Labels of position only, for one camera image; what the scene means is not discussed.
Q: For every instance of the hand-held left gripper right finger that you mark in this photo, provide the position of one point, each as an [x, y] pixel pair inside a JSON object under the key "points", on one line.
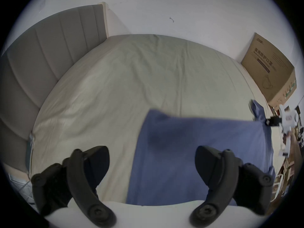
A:
{"points": [[222, 174]]}

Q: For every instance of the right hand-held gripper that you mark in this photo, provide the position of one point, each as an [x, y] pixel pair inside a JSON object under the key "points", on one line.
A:
{"points": [[287, 125]]}

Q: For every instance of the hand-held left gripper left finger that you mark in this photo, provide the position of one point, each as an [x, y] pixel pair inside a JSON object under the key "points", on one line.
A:
{"points": [[79, 177]]}

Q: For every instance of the blue shirt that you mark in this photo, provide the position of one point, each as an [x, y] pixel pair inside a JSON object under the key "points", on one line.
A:
{"points": [[190, 160]]}

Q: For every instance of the brown cardboard carton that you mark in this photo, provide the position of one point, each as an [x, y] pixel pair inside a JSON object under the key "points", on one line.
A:
{"points": [[270, 72]]}

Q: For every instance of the bed with pale green sheet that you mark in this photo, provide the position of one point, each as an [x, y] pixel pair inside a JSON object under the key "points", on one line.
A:
{"points": [[133, 79]]}

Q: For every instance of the grey padded headboard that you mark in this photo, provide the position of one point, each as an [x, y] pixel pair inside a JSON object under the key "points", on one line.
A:
{"points": [[35, 63]]}

